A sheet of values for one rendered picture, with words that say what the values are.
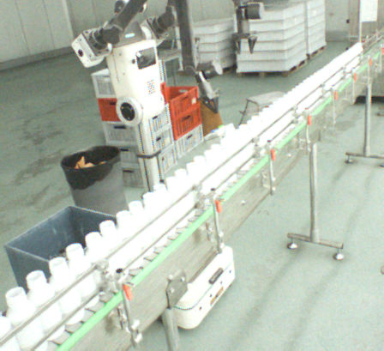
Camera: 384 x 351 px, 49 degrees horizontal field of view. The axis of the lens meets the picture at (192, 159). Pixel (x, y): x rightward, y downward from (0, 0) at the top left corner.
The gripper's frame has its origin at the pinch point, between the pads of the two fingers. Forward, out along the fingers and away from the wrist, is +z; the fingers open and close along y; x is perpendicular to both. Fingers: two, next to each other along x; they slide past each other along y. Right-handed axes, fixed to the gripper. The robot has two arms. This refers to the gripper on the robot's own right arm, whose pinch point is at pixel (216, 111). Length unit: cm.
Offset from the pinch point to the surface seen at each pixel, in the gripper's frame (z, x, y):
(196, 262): 38, -12, -63
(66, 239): 20, 48, -67
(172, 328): 54, -3, -77
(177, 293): 40, -12, -76
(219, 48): -51, 338, 581
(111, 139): 2, 198, 108
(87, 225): 18, 38, -61
